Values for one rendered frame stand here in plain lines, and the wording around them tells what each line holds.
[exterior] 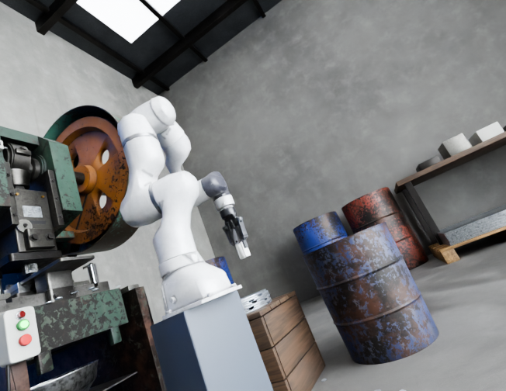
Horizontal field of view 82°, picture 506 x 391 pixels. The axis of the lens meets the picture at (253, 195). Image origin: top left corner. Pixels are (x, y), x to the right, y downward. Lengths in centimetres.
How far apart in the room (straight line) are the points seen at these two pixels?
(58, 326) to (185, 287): 58
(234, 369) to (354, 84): 411
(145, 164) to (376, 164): 350
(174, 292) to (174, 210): 22
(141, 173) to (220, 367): 56
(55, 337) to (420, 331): 129
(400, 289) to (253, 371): 72
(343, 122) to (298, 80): 98
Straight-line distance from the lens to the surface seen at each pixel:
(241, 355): 83
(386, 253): 133
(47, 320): 124
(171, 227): 85
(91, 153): 192
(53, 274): 136
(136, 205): 91
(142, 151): 94
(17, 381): 111
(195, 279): 76
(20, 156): 167
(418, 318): 138
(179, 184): 86
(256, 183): 447
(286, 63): 494
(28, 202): 156
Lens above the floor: 44
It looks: 16 degrees up
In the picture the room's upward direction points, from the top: 23 degrees counter-clockwise
